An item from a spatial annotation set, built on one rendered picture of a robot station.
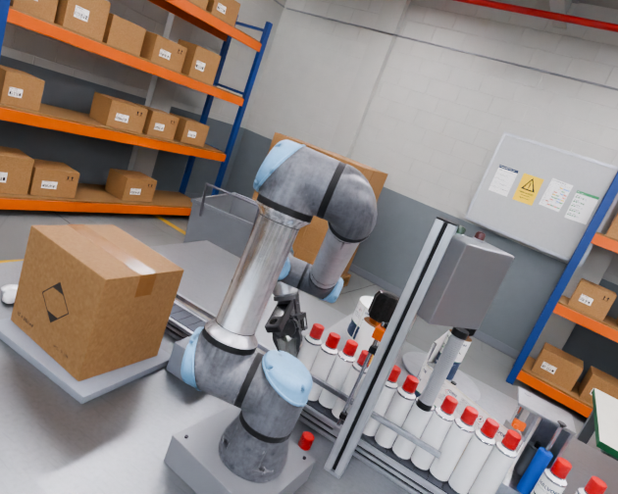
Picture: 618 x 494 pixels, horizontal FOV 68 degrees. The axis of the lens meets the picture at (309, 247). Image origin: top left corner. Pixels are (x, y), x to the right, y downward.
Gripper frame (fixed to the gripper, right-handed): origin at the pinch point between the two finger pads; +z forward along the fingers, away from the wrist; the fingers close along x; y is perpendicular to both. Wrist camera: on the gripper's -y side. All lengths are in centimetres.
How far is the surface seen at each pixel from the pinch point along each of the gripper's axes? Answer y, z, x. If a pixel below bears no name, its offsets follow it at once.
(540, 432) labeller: 15, 22, -63
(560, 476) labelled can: -1, 24, -67
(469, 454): -2, 21, -47
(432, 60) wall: 464, -224, 15
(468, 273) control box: -14, -25, -53
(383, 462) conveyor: -4.5, 23.8, -26.2
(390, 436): -2.5, 17.8, -28.4
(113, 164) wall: 286, -143, 364
